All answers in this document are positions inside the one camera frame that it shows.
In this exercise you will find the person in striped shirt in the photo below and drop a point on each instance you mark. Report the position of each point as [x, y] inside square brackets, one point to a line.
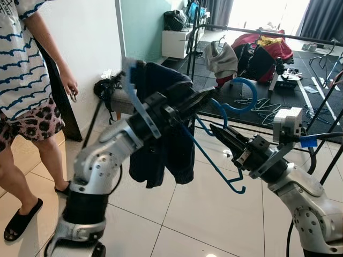
[21, 64]

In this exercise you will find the grey curtain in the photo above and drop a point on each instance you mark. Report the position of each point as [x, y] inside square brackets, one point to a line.
[217, 10]
[321, 21]

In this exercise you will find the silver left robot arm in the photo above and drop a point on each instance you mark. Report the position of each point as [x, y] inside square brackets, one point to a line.
[99, 166]

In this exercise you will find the black bag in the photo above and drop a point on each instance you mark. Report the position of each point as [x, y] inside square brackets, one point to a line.
[175, 21]

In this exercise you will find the blue tape tag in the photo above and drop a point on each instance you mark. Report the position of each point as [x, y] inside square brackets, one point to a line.
[308, 141]

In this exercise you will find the black floor device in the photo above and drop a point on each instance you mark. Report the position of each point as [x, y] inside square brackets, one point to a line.
[286, 80]

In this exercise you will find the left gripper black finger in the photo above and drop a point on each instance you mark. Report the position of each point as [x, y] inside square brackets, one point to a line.
[201, 111]
[198, 95]

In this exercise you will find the grey garment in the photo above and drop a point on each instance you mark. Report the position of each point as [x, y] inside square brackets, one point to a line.
[222, 61]

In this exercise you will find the red cloth cover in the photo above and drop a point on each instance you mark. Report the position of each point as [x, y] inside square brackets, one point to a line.
[283, 53]

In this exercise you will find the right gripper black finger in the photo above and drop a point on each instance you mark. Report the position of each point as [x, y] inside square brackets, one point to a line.
[230, 138]
[238, 156]

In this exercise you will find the white cabinet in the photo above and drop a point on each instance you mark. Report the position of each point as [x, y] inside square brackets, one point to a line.
[176, 45]

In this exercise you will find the black metal clothes rack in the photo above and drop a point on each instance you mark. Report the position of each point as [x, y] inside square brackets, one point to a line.
[268, 35]

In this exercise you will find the black shorts white lettered band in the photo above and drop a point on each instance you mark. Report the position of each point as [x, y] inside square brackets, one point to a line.
[257, 67]

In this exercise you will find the yellow cloth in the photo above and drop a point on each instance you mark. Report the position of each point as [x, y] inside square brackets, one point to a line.
[269, 40]

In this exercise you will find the navy mesh garment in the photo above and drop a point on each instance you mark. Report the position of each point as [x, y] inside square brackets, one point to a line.
[171, 155]

